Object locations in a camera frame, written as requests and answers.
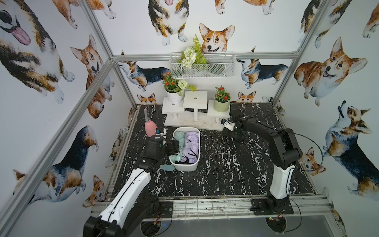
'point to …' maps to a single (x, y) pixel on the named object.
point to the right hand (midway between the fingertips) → (234, 130)
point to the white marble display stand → (196, 112)
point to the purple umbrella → (192, 145)
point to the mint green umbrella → (179, 136)
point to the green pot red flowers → (221, 99)
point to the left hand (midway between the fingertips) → (174, 139)
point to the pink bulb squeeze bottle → (150, 126)
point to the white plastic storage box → (185, 166)
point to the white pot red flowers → (174, 89)
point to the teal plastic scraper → (167, 167)
